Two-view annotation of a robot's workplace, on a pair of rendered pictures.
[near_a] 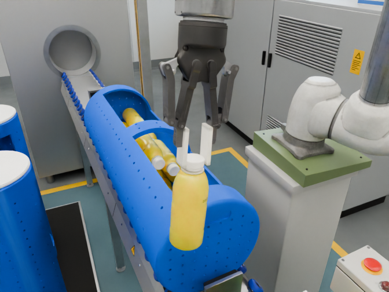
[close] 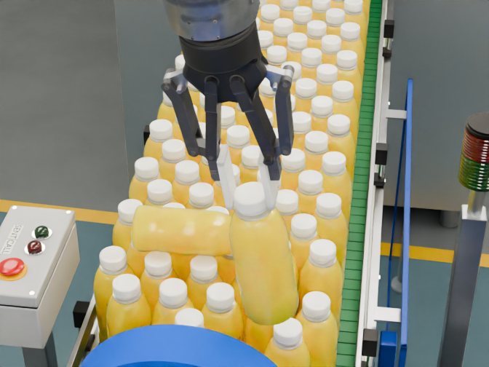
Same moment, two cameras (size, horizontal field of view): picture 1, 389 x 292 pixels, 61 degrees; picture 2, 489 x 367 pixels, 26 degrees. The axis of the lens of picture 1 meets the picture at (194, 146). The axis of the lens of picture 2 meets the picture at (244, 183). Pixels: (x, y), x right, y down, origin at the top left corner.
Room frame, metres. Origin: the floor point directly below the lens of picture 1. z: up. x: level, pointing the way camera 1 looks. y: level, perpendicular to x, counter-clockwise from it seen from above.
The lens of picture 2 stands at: (1.26, 0.52, 2.08)
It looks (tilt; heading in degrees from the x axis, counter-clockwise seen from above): 36 degrees down; 214
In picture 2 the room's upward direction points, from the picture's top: straight up
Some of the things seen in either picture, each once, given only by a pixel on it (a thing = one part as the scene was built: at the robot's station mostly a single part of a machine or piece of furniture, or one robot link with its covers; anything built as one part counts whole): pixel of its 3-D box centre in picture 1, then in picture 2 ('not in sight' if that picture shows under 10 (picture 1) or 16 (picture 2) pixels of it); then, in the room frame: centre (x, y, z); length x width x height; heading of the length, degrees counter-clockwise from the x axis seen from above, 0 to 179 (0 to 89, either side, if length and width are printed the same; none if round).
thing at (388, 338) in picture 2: not in sight; (385, 293); (-0.16, -0.12, 0.70); 0.80 x 0.05 x 0.50; 26
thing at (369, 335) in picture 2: not in sight; (368, 353); (0.22, 0.03, 0.94); 0.03 x 0.02 x 0.08; 26
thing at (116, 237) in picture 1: (114, 232); not in sight; (1.42, 0.46, 0.31); 0.06 x 0.06 x 0.63; 26
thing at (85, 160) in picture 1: (84, 154); not in sight; (2.30, 0.90, 0.31); 0.06 x 0.06 x 0.63; 26
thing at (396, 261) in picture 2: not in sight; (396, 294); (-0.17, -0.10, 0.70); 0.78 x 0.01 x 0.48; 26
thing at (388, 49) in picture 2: not in sight; (388, 38); (-0.68, -0.41, 0.94); 0.03 x 0.02 x 0.08; 26
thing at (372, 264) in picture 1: (372, 265); (11, 267); (0.50, -0.39, 1.11); 0.04 x 0.04 x 0.01
